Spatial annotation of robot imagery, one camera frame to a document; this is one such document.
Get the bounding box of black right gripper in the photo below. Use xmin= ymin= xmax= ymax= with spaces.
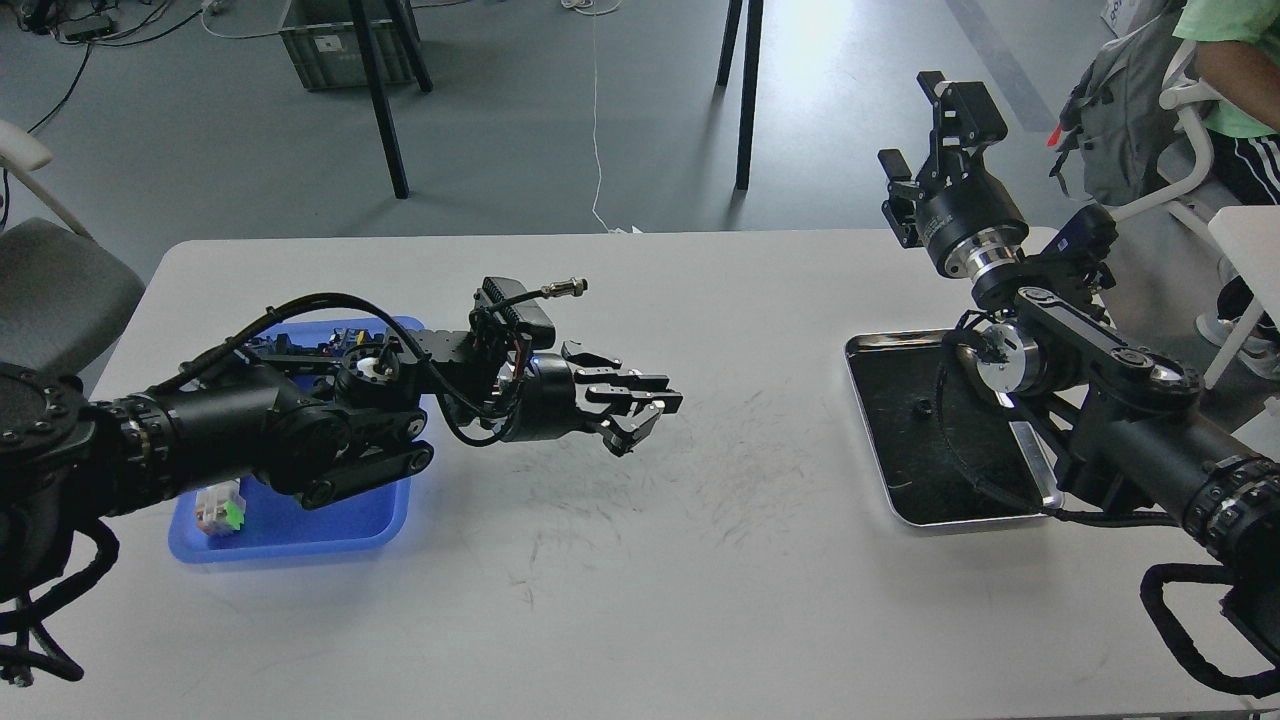
xmin=878 ymin=70 xmax=1029 ymax=278

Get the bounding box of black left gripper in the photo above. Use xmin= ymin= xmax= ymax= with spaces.
xmin=500 ymin=342 xmax=684 ymax=452

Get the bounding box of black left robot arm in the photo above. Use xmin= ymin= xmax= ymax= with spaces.
xmin=1 ymin=277 xmax=684 ymax=685

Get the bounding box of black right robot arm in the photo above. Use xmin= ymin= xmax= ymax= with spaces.
xmin=878 ymin=70 xmax=1279 ymax=698

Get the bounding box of silver metal tray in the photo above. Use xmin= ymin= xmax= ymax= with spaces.
xmin=844 ymin=329 xmax=1062 ymax=530

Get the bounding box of blue plastic tray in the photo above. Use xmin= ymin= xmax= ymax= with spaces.
xmin=168 ymin=316 xmax=428 ymax=565

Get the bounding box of grey backpack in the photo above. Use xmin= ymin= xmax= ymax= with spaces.
xmin=1050 ymin=1 xmax=1185 ymax=208

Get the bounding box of black table leg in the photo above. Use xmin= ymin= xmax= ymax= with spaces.
xmin=716 ymin=0 xmax=765 ymax=193

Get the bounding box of person in green shirt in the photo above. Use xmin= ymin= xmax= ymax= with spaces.
xmin=1172 ymin=1 xmax=1279 ymax=380

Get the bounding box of black stand leg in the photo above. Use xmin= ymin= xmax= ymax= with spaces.
xmin=347 ymin=1 xmax=434 ymax=200

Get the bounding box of grey plastic crate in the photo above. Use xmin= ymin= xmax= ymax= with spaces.
xmin=278 ymin=1 xmax=420 ymax=91

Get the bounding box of grey office chair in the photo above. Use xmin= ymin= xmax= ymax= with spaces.
xmin=0 ymin=120 xmax=147 ymax=380

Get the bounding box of white chair frame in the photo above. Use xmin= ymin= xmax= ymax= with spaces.
xmin=1110 ymin=40 xmax=1280 ymax=391

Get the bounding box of white cable on floor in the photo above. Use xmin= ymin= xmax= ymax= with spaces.
xmin=558 ymin=0 xmax=641 ymax=234

